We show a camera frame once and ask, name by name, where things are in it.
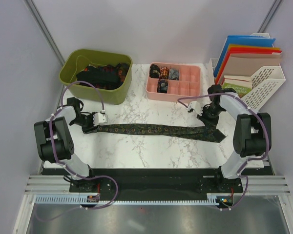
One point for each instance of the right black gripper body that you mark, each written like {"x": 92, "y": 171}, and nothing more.
{"x": 210, "y": 114}

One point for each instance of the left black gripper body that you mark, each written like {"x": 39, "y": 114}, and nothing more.
{"x": 86, "y": 122}

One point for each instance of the dark green leaf-patterned tie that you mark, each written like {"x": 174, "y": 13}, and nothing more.
{"x": 200, "y": 133}

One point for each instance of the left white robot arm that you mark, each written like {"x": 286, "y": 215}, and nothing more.
{"x": 54, "y": 141}

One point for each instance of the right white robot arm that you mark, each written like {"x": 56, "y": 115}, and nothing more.
{"x": 252, "y": 133}

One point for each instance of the pile of dark ties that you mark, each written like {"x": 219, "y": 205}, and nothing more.
{"x": 104, "y": 77}

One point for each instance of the green treehouse book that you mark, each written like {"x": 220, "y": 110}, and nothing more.
{"x": 242, "y": 85}

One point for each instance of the olive green plastic bin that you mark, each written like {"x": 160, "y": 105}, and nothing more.
{"x": 79, "y": 59}

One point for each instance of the rolled grey tie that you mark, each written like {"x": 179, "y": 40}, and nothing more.
{"x": 173, "y": 74}

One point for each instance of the pink compartment organizer tray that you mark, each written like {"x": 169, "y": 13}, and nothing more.
{"x": 188, "y": 84}

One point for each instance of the rolled dark blue tie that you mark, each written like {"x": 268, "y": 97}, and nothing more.
{"x": 162, "y": 86}

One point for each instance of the beige folder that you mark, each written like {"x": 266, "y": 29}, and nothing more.
{"x": 242, "y": 64}

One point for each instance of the white perforated file holder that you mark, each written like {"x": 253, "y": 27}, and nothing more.
{"x": 265, "y": 81}

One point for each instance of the rolled red orange tie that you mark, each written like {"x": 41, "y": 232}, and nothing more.
{"x": 164, "y": 72}

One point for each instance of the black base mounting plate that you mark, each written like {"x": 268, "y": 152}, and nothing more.
{"x": 109, "y": 173}

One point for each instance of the red folder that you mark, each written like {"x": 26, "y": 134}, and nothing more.
{"x": 256, "y": 51}

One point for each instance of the rolled dark patterned tie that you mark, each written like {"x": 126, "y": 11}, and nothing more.
{"x": 154, "y": 71}

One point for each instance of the orange folder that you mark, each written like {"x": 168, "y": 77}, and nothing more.
{"x": 256, "y": 48}

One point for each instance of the blue folder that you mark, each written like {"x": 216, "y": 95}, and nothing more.
{"x": 250, "y": 40}

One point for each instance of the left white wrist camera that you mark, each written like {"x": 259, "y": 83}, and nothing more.
{"x": 99, "y": 118}

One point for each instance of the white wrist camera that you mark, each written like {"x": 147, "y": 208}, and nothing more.
{"x": 195, "y": 107}
{"x": 99, "y": 118}

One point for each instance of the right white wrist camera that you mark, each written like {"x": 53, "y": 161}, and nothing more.
{"x": 195, "y": 107}

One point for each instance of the aluminium frame rail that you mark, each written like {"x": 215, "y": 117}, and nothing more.
{"x": 200, "y": 185}

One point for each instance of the white slotted cable duct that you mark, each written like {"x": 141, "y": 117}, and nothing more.
{"x": 99, "y": 200}

